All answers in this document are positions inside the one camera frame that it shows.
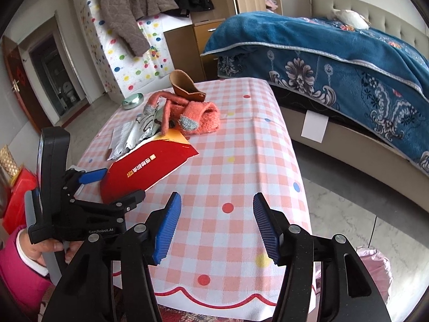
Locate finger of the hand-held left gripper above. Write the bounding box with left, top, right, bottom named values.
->
left=69, top=189, right=147, bottom=216
left=65, top=167, right=108, bottom=202

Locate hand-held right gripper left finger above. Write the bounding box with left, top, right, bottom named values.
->
left=42, top=191, right=182, bottom=322

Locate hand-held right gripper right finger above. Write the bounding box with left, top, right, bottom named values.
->
left=253, top=192, right=393, bottom=322

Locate pink plastic bag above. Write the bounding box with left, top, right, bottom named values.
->
left=315, top=246, right=393, bottom=306

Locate person's left forearm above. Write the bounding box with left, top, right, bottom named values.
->
left=0, top=225, right=57, bottom=322

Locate person's left hand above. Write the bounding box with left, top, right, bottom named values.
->
left=19, top=231, right=82, bottom=266

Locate red plastic stool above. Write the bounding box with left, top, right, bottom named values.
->
left=3, top=170, right=39, bottom=233

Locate flat silver foil packet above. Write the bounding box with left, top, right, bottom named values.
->
left=108, top=122, right=136, bottom=160

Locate gold patterned box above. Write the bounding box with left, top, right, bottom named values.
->
left=0, top=144, right=21, bottom=184

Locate crumpled silver foil wrapper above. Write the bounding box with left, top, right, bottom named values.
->
left=125, top=110, right=162, bottom=149

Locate pink checkered tablecloth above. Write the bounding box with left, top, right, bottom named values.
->
left=75, top=77, right=317, bottom=313

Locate white toilet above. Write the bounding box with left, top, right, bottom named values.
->
left=62, top=81, right=78, bottom=103

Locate green round tin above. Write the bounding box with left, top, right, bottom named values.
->
left=121, top=93, right=146, bottom=111

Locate brown wooden door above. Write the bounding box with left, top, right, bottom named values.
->
left=1, top=36, right=45, bottom=134

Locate white polka dot wardrobe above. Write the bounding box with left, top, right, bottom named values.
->
left=70, top=0, right=195, bottom=105

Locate white paper tag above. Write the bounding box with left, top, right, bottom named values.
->
left=301, top=111, right=328, bottom=143

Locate orange knit glove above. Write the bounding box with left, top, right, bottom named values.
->
left=143, top=90, right=220, bottom=137

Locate brown leather pouch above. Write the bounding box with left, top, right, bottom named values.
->
left=169, top=69, right=206, bottom=103

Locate wooden nightstand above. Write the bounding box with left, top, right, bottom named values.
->
left=163, top=18, right=229, bottom=83

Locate brown quilted jacket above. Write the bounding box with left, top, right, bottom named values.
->
left=97, top=0, right=180, bottom=58

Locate blue floral blanket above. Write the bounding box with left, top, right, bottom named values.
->
left=200, top=11, right=429, bottom=177

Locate white plush toy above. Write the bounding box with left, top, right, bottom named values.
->
left=330, top=8, right=372, bottom=30

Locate beige upholstered bed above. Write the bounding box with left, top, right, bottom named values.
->
left=200, top=0, right=429, bottom=216

